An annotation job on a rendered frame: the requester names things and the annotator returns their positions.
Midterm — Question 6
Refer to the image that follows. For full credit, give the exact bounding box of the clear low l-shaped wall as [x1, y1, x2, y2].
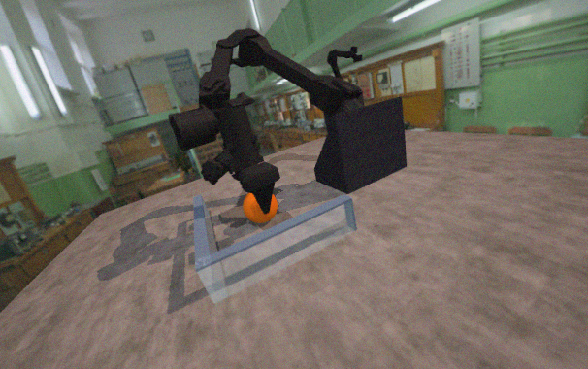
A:
[197, 198, 355, 304]

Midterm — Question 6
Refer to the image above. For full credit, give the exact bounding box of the orange ball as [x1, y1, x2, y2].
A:
[243, 193, 259, 223]
[254, 195, 278, 223]

